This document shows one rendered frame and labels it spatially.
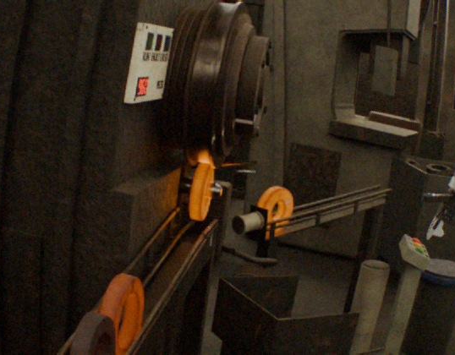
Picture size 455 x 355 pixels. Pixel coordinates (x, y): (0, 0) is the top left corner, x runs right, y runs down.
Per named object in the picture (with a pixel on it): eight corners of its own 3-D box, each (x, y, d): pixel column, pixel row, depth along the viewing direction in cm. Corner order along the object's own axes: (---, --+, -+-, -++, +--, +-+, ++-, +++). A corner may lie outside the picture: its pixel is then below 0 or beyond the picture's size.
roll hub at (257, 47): (254, 88, 213) (234, 157, 195) (256, 17, 191) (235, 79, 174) (272, 91, 212) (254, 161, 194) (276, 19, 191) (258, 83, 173)
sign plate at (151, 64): (123, 102, 151) (137, 22, 148) (154, 97, 176) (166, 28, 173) (133, 104, 150) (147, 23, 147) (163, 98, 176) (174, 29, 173)
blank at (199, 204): (192, 171, 190) (205, 173, 189) (205, 155, 204) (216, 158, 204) (186, 226, 194) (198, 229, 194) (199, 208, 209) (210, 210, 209)
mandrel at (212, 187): (156, 189, 199) (159, 173, 198) (161, 188, 203) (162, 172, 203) (218, 200, 196) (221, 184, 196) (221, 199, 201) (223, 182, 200)
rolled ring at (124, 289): (105, 334, 118) (89, 328, 118) (122, 378, 131) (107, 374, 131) (137, 257, 130) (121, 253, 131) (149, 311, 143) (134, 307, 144)
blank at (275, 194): (263, 240, 244) (271, 243, 241) (249, 206, 235) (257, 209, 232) (291, 210, 251) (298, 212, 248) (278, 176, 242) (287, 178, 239)
